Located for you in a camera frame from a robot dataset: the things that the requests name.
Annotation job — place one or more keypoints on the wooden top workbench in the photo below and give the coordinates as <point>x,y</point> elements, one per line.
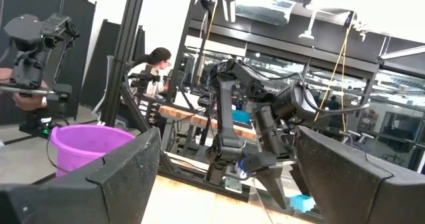
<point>186,114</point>

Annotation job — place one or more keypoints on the person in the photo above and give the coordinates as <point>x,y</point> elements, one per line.
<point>159,56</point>

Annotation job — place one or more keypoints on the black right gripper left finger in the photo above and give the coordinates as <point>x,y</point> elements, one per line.
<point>99,190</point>

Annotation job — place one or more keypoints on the black aluminium table frame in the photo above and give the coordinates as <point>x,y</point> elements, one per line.
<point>123,51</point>

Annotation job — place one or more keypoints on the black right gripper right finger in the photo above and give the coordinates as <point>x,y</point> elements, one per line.
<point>358,190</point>

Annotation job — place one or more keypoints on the person's hand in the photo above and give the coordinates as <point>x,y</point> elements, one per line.
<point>30,102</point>

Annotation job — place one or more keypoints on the purple plastic bucket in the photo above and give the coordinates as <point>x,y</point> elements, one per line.
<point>86,144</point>

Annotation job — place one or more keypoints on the teal toy cube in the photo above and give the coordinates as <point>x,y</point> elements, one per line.
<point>300,203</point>

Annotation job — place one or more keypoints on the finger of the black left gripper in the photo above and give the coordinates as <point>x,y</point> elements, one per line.
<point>296,177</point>
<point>262,162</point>

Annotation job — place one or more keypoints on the teal box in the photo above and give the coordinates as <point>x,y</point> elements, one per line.
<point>240,116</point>

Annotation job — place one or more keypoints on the black partition panel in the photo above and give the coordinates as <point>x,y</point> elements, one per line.
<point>83,51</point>

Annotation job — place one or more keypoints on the black camera on mount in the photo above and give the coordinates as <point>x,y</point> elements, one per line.
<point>144,77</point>

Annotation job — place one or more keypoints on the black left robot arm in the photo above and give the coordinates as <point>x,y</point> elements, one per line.
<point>225,117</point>

